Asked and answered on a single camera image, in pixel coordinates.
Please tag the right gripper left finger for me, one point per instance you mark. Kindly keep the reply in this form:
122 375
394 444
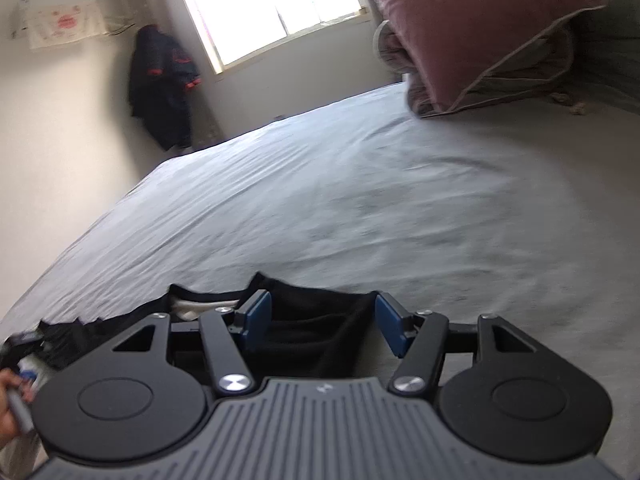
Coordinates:
150 388

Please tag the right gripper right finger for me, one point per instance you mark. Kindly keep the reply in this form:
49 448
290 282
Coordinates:
493 386

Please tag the beige bear shirt black sleeves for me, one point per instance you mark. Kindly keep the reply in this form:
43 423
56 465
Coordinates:
315 333

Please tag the person's left hand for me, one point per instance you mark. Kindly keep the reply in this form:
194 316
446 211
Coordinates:
9 427

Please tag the light grey bed sheet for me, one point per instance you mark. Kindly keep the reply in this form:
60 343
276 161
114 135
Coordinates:
520 209

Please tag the dark jacket hanging in corner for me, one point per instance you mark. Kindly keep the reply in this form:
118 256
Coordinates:
161 74

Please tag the grey quilted blanket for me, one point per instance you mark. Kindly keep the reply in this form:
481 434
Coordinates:
606 53

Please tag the mauve pink pillow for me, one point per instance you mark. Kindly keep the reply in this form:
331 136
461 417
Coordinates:
458 54

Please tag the folded white pink quilt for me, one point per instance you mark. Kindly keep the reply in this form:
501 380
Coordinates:
400 75

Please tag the bright window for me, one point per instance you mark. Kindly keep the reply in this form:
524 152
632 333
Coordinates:
233 30

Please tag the white wall poster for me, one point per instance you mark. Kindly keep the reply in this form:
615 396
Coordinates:
56 23

